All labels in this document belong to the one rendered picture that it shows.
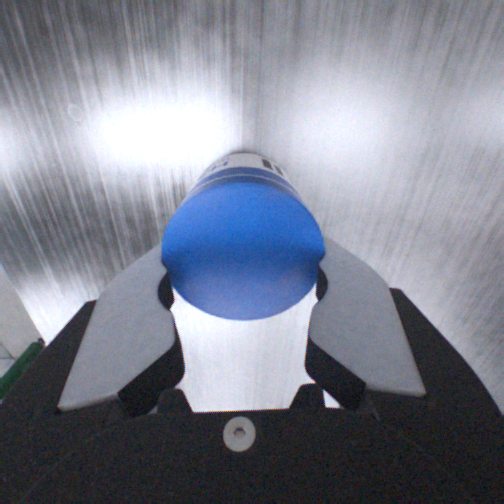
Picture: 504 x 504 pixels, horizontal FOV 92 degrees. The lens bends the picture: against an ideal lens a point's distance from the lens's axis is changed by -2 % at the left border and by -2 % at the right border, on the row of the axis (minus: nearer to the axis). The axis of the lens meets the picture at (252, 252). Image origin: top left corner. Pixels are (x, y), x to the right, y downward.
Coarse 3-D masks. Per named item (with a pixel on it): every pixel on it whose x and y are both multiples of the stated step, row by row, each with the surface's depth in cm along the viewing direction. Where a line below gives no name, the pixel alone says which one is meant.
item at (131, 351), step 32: (160, 256) 11; (128, 288) 9; (160, 288) 9; (96, 320) 8; (128, 320) 8; (160, 320) 8; (96, 352) 7; (128, 352) 7; (160, 352) 7; (96, 384) 6; (128, 384) 6; (160, 384) 7; (128, 416) 6
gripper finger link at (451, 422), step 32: (416, 320) 7; (416, 352) 6; (448, 352) 6; (448, 384) 6; (480, 384) 5; (384, 416) 5; (416, 416) 5; (448, 416) 5; (480, 416) 5; (448, 448) 4; (480, 448) 4; (480, 480) 4
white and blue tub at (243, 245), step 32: (224, 160) 14; (256, 160) 13; (192, 192) 10; (224, 192) 9; (256, 192) 9; (288, 192) 10; (192, 224) 10; (224, 224) 10; (256, 224) 10; (288, 224) 10; (192, 256) 10; (224, 256) 11; (256, 256) 11; (288, 256) 11; (320, 256) 11; (192, 288) 11; (224, 288) 11; (256, 288) 11; (288, 288) 11
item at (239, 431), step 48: (144, 432) 5; (192, 432) 5; (240, 432) 5; (288, 432) 4; (336, 432) 4; (384, 432) 4; (48, 480) 4; (96, 480) 4; (144, 480) 4; (192, 480) 4; (240, 480) 4; (288, 480) 4; (336, 480) 4; (384, 480) 4; (432, 480) 4
